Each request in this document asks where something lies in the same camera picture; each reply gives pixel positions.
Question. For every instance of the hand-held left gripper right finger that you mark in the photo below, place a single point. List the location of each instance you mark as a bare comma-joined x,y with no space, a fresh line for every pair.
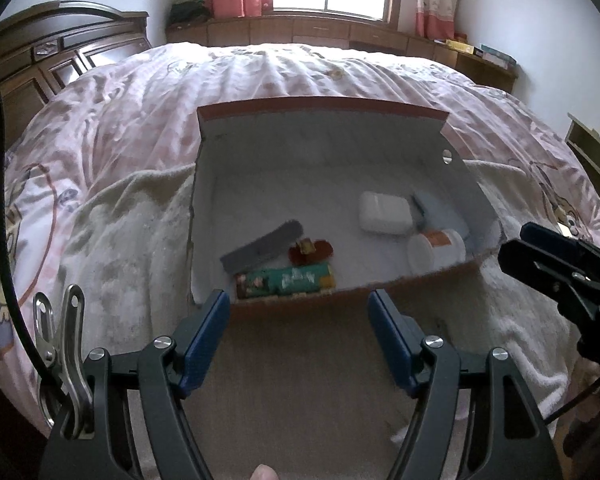
392,340

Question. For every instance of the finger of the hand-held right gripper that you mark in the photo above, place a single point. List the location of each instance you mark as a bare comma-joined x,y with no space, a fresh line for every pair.
540,267
545,236

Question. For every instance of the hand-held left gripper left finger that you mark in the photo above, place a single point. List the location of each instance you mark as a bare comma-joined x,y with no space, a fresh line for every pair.
207,335

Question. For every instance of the white plastic jar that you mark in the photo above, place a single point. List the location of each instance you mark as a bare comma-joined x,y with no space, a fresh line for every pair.
430,260

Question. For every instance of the green printed packet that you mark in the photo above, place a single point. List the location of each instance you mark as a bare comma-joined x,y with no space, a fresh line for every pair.
290,280

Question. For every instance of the grey curved plastic piece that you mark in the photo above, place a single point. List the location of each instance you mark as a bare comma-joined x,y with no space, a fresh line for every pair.
260,250

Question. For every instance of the blue-grey oval piece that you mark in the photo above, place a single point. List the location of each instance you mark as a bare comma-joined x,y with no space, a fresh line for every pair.
440,215

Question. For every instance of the white rounded case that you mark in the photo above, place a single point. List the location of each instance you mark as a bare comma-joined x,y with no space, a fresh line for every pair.
385,212

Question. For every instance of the orange cardboard box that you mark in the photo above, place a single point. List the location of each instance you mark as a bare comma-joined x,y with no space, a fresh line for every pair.
330,160

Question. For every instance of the person's left hand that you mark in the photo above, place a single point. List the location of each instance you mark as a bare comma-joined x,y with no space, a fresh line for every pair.
263,473

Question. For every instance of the olive cardboard board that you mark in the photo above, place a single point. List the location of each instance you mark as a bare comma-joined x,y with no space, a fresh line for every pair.
592,150

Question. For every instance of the beige towel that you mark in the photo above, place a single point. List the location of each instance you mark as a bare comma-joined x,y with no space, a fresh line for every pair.
305,385

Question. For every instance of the teal book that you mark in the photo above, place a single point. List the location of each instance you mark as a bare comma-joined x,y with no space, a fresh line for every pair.
497,56

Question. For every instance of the yellow book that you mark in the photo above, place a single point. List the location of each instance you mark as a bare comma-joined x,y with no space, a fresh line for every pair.
462,46

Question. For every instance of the pink printed blanket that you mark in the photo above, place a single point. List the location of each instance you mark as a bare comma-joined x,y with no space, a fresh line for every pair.
305,75

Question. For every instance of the dark wooden headboard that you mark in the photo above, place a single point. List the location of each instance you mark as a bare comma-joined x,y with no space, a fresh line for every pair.
30,70

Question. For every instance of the dark cloth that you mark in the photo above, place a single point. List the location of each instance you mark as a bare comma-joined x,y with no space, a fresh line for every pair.
187,10

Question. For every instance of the small red box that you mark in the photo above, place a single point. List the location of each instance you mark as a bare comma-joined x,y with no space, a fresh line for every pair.
267,1

